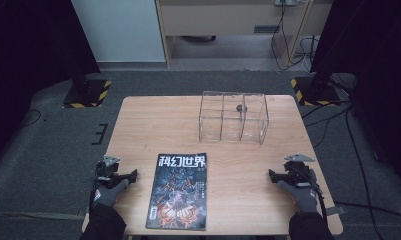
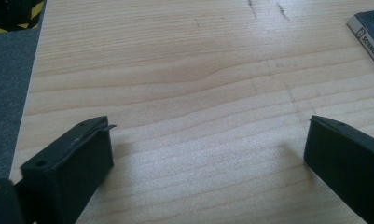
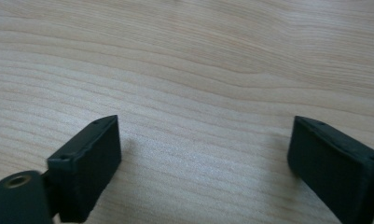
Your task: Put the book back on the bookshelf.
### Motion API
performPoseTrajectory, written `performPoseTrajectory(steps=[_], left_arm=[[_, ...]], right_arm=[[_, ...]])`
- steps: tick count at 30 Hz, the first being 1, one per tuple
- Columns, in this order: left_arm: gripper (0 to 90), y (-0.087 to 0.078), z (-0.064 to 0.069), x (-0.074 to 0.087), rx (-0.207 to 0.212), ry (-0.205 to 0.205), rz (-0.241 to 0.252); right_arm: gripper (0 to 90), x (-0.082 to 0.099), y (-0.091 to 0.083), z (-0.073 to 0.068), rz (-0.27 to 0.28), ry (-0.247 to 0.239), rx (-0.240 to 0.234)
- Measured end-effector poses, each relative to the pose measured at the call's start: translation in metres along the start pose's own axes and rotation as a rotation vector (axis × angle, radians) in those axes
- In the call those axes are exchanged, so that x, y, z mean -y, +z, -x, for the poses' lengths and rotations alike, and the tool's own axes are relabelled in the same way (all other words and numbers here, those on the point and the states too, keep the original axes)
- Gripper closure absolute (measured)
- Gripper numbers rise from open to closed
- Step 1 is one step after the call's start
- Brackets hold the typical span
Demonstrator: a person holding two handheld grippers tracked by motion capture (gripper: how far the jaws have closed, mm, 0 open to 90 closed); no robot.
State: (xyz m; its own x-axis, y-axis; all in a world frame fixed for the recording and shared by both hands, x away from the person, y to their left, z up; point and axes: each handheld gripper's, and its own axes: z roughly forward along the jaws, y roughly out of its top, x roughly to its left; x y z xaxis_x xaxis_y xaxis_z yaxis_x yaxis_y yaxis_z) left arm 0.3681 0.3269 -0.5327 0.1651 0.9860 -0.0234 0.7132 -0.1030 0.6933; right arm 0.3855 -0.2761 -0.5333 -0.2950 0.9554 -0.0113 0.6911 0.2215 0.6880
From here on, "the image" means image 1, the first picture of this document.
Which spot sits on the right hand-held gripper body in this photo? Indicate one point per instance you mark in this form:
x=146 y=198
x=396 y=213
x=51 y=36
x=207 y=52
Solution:
x=298 y=171

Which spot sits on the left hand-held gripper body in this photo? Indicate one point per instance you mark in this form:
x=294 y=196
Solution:
x=106 y=171

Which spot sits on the dark illustrated magazine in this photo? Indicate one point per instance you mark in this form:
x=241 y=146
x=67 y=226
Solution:
x=178 y=196

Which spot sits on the clear acrylic organizer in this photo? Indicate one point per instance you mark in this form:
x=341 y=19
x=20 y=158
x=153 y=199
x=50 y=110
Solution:
x=233 y=120

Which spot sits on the person's left hand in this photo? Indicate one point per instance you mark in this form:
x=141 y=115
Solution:
x=108 y=196

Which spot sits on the person's right hand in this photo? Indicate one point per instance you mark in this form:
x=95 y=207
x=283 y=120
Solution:
x=301 y=196

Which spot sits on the grey tape strip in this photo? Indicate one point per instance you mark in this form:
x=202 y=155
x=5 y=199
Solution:
x=336 y=210

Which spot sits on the black stand with striped base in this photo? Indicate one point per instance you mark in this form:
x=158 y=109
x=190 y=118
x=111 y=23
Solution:
x=88 y=95
x=316 y=91

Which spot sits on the black curtain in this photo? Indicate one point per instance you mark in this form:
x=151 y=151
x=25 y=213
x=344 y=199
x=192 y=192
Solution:
x=381 y=66
x=28 y=50

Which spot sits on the white panel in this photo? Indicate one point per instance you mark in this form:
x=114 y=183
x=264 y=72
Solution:
x=118 y=30

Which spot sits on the light wooden desk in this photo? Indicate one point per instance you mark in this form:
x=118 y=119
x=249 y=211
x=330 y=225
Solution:
x=221 y=20

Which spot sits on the white power strip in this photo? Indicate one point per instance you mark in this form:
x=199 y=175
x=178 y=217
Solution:
x=286 y=2

